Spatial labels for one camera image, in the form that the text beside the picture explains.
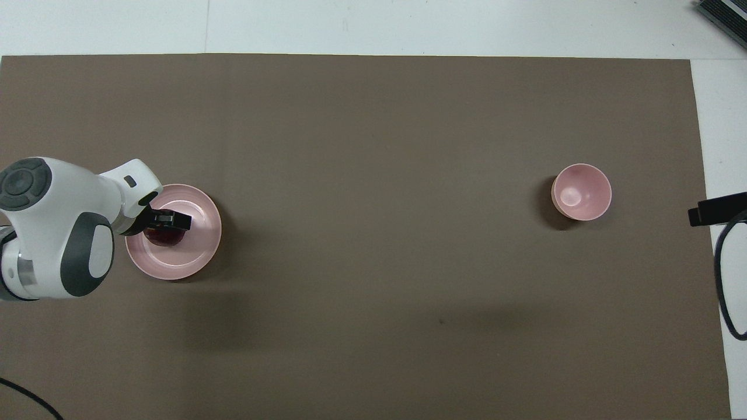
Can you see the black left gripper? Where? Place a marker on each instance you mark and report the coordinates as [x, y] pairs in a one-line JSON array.
[[146, 220]]

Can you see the dark red apple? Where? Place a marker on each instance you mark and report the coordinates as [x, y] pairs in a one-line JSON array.
[[166, 238]]

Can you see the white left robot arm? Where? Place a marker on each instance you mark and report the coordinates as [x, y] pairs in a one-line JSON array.
[[46, 233]]

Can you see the pink round plate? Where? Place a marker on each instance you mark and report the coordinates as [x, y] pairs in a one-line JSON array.
[[195, 252]]

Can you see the pink small bowl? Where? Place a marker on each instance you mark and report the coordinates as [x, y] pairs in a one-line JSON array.
[[583, 192]]

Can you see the grey ribbed device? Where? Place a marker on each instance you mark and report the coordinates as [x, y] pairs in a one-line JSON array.
[[726, 14]]

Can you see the brown table mat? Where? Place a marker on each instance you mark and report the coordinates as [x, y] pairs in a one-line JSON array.
[[373, 146]]

